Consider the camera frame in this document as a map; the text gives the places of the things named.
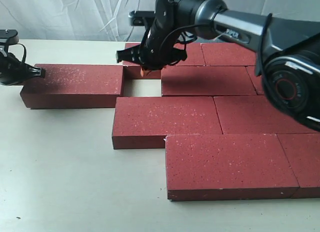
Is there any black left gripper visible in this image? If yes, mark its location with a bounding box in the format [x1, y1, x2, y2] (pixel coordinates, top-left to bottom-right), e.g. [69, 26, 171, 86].
[0, 50, 46, 86]

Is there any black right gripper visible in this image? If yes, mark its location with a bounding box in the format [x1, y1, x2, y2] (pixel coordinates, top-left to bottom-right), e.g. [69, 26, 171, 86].
[116, 19, 187, 77]

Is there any red brick top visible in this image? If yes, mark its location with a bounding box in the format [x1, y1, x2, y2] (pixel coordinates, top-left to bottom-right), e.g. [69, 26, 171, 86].
[20, 64, 124, 109]

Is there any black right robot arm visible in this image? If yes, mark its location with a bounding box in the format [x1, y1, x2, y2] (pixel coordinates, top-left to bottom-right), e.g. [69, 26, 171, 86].
[116, 0, 320, 131]

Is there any red brick under stack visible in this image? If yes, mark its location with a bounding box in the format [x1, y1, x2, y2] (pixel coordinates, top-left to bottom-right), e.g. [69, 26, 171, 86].
[122, 43, 206, 80]

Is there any red brick back row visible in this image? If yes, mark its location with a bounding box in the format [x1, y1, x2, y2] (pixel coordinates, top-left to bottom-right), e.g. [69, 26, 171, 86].
[201, 43, 256, 66]

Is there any red brick right second row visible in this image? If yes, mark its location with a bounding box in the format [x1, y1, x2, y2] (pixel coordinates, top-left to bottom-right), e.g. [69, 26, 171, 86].
[246, 66, 264, 95]

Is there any red brick middle row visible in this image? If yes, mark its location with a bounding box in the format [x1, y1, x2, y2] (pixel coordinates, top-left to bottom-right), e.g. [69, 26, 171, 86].
[213, 95, 317, 134]

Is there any white backdrop curtain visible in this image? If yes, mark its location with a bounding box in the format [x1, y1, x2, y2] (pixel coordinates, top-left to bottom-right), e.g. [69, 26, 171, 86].
[0, 0, 320, 42]

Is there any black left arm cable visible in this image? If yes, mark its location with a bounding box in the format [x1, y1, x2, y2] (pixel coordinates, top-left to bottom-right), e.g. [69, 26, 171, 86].
[4, 39, 28, 67]

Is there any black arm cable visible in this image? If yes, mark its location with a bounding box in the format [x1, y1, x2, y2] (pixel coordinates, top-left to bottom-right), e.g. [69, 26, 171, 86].
[159, 13, 275, 92]
[4, 39, 28, 67]

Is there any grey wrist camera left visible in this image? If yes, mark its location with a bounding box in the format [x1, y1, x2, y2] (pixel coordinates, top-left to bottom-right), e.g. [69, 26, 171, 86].
[0, 29, 19, 46]

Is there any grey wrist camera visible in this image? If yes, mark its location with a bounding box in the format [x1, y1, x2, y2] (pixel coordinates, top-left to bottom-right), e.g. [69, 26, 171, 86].
[128, 11, 155, 28]
[0, 29, 19, 46]

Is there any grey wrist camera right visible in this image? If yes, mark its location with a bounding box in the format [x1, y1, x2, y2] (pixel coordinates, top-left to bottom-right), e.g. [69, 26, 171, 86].
[128, 11, 155, 28]

